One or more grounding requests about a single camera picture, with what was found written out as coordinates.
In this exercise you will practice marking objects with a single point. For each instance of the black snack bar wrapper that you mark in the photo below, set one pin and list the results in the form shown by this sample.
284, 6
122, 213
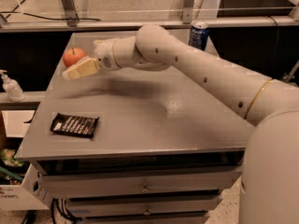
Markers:
71, 125

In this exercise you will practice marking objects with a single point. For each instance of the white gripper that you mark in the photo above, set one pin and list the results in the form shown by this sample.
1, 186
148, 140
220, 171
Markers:
104, 55

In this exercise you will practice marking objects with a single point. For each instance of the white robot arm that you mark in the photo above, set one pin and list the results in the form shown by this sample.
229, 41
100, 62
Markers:
269, 191

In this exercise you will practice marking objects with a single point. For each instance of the white cardboard box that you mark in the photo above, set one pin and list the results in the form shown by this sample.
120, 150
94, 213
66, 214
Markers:
28, 195

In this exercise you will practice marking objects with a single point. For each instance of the grey drawer cabinet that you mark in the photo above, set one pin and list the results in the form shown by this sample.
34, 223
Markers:
162, 152

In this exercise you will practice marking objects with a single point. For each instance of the white pump bottle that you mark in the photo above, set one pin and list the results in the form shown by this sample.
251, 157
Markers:
12, 87

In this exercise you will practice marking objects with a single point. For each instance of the blue pepsi can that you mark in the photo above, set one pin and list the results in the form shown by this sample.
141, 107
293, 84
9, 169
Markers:
198, 35

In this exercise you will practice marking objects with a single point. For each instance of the red apple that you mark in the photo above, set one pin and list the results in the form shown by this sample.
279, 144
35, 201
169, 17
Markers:
73, 55

